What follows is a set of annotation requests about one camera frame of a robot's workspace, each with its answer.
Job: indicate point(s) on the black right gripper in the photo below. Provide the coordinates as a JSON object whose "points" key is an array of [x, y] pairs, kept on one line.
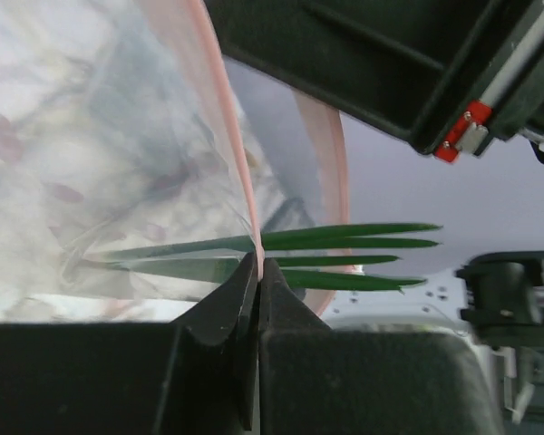
{"points": [[503, 95]]}

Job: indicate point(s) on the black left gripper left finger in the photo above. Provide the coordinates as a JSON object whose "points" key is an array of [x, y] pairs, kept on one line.
{"points": [[192, 375]]}

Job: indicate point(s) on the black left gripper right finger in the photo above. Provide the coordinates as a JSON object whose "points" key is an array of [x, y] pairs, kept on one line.
{"points": [[317, 380]]}

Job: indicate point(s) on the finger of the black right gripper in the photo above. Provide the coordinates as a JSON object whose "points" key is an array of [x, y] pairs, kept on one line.
{"points": [[407, 68]]}

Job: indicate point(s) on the green toy scallion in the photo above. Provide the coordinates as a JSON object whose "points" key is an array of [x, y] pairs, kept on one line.
{"points": [[303, 256]]}

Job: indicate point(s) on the clear zip top bag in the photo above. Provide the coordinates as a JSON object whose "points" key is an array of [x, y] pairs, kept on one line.
{"points": [[120, 129]]}

